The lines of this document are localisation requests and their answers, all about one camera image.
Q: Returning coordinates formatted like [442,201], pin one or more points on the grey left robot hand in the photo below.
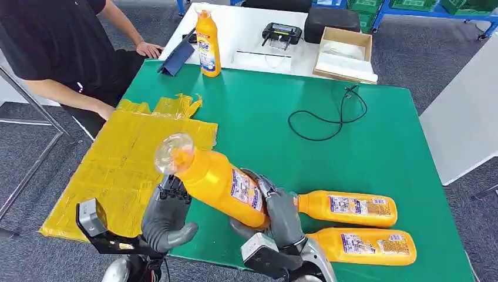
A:
[165,222]

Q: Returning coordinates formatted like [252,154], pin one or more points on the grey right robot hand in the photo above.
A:
[284,218]

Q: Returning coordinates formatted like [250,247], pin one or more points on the person's right hand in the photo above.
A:
[106,112]

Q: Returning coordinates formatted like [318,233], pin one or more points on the person's left hand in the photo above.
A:
[149,48]

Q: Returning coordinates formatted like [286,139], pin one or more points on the orange drink bottle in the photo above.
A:
[330,245]
[212,179]
[208,39]
[315,204]

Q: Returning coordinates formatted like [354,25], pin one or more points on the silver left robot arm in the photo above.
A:
[116,272]

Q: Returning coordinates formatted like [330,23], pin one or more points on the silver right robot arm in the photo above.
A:
[317,260]

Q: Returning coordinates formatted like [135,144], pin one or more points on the blue tablet cover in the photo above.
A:
[178,58]

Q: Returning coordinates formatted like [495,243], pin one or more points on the yellow taped sheet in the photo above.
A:
[116,167]

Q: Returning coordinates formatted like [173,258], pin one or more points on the person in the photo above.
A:
[50,39]

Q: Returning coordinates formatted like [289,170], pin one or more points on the green table mat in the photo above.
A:
[253,124]

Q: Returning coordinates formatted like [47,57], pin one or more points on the white sheet with black pen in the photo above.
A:
[260,62]

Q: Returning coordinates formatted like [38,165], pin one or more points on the black handheld controller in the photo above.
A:
[281,33]

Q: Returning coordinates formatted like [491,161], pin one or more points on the black chair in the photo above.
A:
[276,4]

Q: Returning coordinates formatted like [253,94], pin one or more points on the white paper wrap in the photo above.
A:
[344,62]

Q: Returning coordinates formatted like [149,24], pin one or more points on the black case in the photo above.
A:
[330,21]

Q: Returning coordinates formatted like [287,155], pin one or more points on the cardboard box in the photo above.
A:
[344,36]

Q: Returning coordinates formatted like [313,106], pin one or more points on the white table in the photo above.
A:
[463,109]

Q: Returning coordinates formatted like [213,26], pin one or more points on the green crate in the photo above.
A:
[467,6]
[365,7]
[412,4]

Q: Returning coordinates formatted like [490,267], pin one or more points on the blue metal rack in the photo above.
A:
[428,13]

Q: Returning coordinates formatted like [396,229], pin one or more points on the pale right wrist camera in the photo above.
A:
[258,247]

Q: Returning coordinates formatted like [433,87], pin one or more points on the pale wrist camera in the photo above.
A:
[258,247]
[91,218]

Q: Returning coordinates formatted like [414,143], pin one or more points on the grey metal frame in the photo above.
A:
[35,111]

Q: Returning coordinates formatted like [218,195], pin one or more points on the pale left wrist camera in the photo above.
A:
[91,218]

